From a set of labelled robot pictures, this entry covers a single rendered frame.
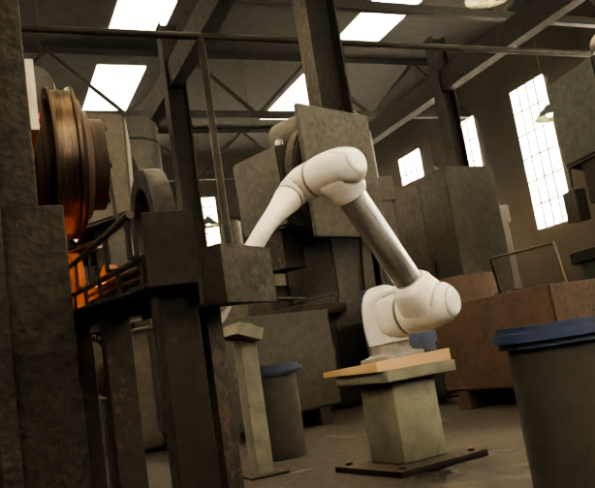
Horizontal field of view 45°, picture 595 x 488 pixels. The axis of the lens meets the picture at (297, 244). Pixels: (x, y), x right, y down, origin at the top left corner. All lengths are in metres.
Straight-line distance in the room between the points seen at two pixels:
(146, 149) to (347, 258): 5.91
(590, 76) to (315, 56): 2.42
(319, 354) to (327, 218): 1.29
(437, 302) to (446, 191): 4.37
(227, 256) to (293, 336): 3.03
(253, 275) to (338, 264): 4.30
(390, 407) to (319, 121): 3.59
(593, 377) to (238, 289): 0.81
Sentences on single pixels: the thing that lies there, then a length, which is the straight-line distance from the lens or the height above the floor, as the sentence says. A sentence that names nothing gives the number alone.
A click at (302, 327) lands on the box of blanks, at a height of 0.63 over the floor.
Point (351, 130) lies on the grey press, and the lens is 6.15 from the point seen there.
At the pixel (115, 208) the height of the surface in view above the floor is 1.58.
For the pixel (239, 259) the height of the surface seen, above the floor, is 0.68.
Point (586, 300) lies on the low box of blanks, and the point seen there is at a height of 0.51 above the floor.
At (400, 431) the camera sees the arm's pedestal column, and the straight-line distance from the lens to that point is 2.64.
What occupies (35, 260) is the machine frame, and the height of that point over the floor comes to 0.74.
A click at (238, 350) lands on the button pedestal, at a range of 3.01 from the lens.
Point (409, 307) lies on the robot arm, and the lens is 2.57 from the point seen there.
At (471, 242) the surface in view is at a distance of 6.89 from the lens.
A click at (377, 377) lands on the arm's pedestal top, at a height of 0.33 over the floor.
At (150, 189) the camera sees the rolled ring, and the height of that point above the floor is 0.71.
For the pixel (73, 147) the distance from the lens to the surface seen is 2.10.
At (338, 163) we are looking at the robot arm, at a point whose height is 1.03.
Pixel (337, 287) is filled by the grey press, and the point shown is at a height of 0.97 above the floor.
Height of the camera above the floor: 0.43
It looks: 9 degrees up
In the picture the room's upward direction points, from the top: 9 degrees counter-clockwise
